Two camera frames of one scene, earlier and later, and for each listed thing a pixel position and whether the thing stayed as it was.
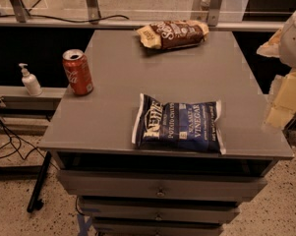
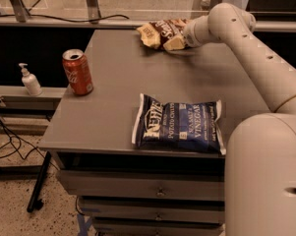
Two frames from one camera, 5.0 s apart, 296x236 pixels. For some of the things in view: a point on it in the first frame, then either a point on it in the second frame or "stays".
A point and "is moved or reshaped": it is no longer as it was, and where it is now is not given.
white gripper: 293,39 to 191,33
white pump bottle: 30,81 stays
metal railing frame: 92,20 stays
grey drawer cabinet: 126,190 stays
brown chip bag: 173,33 is moved or reshaped
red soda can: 78,71 stays
